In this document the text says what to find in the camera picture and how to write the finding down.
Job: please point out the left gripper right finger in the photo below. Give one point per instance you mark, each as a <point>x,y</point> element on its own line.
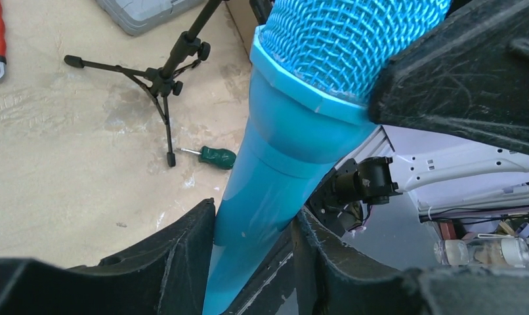
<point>331,277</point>

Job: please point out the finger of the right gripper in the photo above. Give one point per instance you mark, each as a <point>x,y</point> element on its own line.
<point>468,77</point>

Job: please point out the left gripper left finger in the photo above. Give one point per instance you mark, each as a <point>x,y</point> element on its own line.
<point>165,273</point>

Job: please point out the blue microphone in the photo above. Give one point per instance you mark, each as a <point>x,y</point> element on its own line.
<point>314,65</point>

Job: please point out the black tripod shock-mount stand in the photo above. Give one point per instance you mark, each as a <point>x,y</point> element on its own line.
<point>189,51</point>

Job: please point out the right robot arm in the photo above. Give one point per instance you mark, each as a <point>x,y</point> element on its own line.
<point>344,197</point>

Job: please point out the green stubby screwdriver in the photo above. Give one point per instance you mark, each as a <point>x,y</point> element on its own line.
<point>220,158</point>

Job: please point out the clear plastic bottle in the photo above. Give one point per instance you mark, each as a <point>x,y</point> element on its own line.
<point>493,251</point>

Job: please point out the grey plastic tool case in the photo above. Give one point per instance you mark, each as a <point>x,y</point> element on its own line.
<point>136,17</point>

